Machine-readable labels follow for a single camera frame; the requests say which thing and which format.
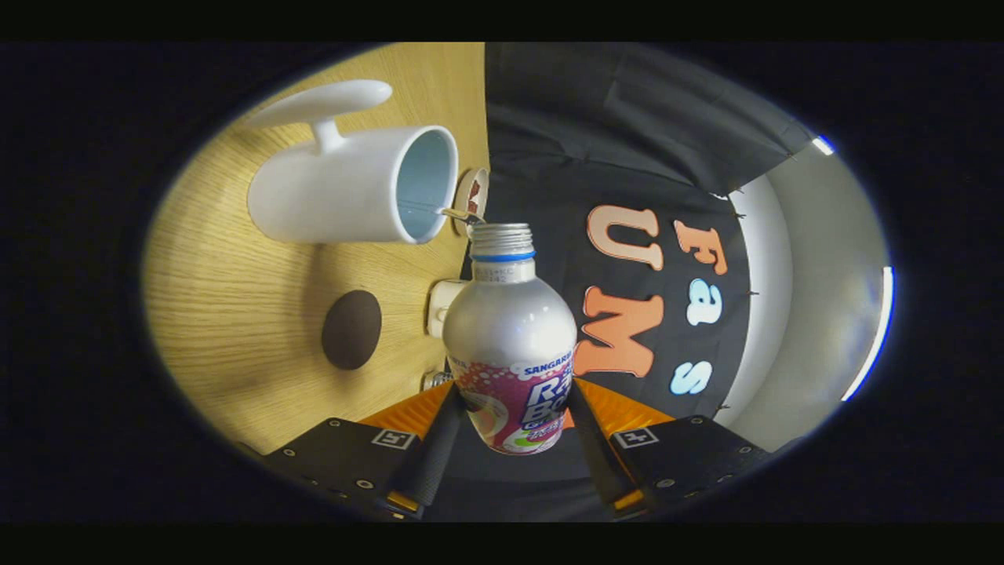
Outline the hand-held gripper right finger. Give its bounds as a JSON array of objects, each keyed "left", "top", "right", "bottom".
[{"left": 566, "top": 378, "right": 773, "bottom": 515}]

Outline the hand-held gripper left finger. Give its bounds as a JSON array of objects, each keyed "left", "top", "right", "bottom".
[{"left": 263, "top": 382, "right": 465, "bottom": 520}]

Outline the silver juice bottle red label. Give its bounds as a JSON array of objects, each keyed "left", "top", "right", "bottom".
[{"left": 442, "top": 223, "right": 579, "bottom": 456}]

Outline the dark brown round coaster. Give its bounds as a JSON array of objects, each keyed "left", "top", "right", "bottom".
[{"left": 322, "top": 290, "right": 383, "bottom": 370}]

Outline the white cup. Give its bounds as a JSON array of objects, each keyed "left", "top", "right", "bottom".
[{"left": 247, "top": 79, "right": 460, "bottom": 245}]

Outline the white toaster with bread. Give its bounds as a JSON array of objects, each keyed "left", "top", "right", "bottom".
[{"left": 426, "top": 279, "right": 471, "bottom": 340}]

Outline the wooden table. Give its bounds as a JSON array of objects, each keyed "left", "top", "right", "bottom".
[{"left": 144, "top": 43, "right": 491, "bottom": 456}]

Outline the white plate with red food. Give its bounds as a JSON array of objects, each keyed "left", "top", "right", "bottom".
[{"left": 453, "top": 167, "right": 490, "bottom": 236}]

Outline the wide ceiling light panel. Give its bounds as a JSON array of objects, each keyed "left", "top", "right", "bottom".
[{"left": 842, "top": 267, "right": 895, "bottom": 403}]

